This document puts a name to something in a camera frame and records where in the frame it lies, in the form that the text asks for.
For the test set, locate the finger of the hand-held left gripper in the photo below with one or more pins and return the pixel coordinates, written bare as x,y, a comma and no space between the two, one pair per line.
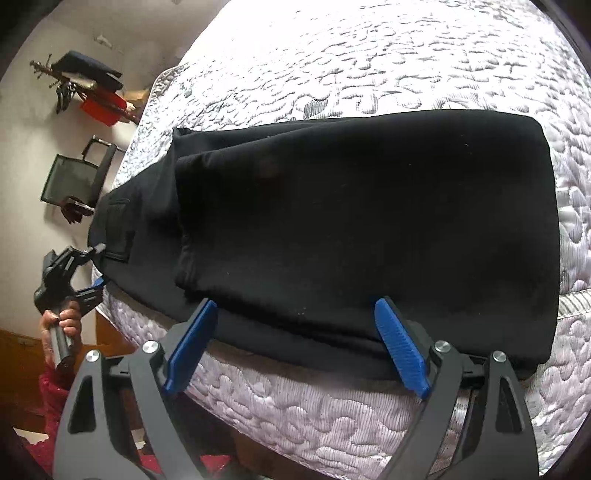
90,254
94,293

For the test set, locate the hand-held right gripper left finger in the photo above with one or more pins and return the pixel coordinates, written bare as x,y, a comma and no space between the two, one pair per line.
189,350

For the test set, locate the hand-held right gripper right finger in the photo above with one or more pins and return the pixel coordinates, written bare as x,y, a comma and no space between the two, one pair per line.
399,350

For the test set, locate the black pants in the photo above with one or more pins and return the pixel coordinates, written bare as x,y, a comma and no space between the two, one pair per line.
346,221

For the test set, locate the person's left hand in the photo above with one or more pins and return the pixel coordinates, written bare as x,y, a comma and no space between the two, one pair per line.
73,325

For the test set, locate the black office chair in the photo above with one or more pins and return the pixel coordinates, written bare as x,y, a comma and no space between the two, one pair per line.
69,177

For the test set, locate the red garment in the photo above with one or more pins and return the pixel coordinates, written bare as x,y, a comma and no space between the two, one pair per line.
102,108

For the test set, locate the wooden coat rack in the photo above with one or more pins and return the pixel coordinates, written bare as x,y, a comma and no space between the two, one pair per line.
111,107

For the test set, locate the cardboard box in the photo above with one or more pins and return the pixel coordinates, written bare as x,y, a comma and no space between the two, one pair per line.
137,96

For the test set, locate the person's red clothing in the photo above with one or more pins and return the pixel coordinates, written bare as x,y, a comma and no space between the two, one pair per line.
41,454

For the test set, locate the black jacket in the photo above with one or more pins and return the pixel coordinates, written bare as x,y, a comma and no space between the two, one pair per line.
90,71

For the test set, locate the bed with grey quilted cover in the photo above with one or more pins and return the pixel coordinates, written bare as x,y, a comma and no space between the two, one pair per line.
346,60

